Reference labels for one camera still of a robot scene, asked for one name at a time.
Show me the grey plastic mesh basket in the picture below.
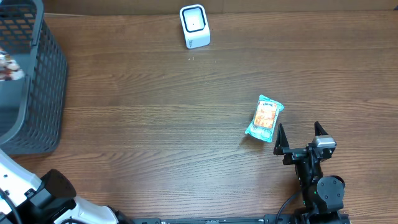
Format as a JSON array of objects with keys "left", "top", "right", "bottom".
[{"left": 1, "top": 0, "right": 68, "bottom": 155}]

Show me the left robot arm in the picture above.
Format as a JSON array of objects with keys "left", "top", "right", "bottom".
[{"left": 1, "top": 152, "right": 132, "bottom": 224}]

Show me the white barcode scanner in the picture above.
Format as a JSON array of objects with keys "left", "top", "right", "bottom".
[{"left": 179, "top": 4, "right": 211, "bottom": 49}]

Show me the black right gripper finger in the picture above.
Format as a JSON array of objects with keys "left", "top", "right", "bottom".
[
  {"left": 273, "top": 123, "right": 290, "bottom": 156},
  {"left": 314, "top": 121, "right": 328, "bottom": 136}
]

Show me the brown nut snack pouch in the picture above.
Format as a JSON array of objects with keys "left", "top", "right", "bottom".
[{"left": 1, "top": 48, "right": 25, "bottom": 82}]

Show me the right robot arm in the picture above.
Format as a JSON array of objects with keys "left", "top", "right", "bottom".
[{"left": 274, "top": 122, "right": 350, "bottom": 223}]

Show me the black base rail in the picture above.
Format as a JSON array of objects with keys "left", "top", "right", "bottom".
[{"left": 132, "top": 213, "right": 351, "bottom": 224}]

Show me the teal tissue pack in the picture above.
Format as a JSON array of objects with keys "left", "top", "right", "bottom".
[{"left": 245, "top": 95, "right": 284, "bottom": 142}]

